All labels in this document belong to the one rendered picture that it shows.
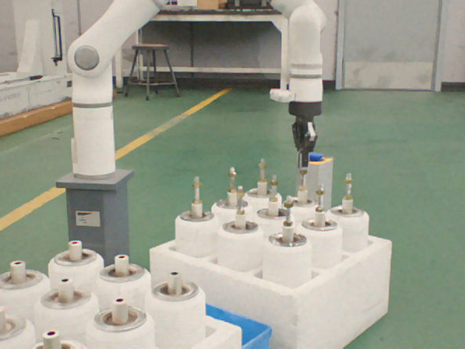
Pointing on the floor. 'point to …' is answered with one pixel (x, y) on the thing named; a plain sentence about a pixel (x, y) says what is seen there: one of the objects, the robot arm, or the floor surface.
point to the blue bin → (249, 339)
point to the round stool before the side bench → (149, 67)
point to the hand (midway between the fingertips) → (303, 160)
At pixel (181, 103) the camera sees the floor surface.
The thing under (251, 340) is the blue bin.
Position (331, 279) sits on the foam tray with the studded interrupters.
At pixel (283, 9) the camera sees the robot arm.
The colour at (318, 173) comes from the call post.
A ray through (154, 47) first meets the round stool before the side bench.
